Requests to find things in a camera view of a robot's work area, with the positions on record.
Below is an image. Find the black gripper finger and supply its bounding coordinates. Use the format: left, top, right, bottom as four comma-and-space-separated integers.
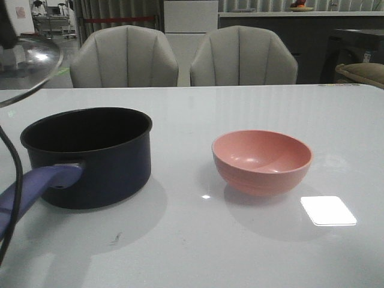
0, 0, 17, 49

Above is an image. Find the glass lid with blue knob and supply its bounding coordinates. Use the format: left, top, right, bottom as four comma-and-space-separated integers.
1, 36, 64, 107

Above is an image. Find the pink bowl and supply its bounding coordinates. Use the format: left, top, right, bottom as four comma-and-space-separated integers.
212, 130, 313, 196

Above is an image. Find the red barrier belt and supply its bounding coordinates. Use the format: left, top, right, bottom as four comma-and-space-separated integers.
83, 16, 157, 23

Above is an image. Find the left beige upholstered chair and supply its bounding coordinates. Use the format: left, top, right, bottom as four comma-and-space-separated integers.
70, 25, 179, 88

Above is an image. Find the beige upholstered chair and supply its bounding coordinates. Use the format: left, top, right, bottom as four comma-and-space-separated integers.
70, 25, 179, 88
190, 26, 298, 86

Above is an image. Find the dark blue saucepan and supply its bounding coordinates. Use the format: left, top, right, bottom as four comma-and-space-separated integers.
0, 107, 154, 241

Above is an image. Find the right beige upholstered chair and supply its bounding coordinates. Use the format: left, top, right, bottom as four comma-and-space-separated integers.
190, 26, 298, 86

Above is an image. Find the fruit plate on counter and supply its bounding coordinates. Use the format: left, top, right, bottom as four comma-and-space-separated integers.
289, 0, 314, 12

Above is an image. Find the grey kitchen counter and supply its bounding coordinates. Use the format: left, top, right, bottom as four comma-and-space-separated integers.
218, 11, 383, 84

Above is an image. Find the dark side table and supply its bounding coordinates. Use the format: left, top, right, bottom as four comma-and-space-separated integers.
320, 29, 383, 83

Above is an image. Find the beige cushion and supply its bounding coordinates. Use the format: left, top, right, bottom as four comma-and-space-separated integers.
335, 62, 383, 89

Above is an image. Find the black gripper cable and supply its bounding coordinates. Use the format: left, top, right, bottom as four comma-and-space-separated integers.
0, 125, 24, 265

